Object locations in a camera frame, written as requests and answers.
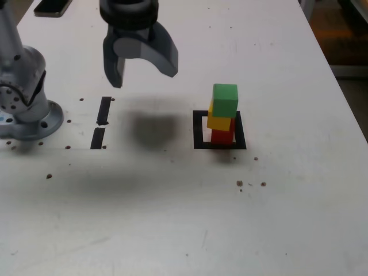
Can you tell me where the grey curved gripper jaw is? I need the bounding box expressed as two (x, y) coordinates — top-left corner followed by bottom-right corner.
(113, 22), (179, 79)

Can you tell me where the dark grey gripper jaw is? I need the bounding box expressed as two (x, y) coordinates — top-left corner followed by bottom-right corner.
(102, 27), (127, 89)

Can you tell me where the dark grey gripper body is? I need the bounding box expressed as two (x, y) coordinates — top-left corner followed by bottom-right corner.
(107, 21), (159, 43)

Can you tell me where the green cube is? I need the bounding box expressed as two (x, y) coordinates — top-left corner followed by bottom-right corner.
(212, 83), (239, 118)

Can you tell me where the yellow cube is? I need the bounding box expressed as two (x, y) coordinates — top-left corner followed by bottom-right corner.
(206, 100), (232, 132)

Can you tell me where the red cube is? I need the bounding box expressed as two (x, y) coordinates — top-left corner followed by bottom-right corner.
(210, 118), (236, 144)

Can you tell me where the black tape square outline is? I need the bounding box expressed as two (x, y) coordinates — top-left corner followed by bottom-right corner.
(193, 110), (247, 150)

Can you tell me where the black tape strip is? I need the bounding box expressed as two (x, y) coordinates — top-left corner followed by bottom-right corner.
(90, 96), (112, 150)

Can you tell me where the black smartphone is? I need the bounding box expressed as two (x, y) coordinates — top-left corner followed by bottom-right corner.
(33, 0), (72, 18)

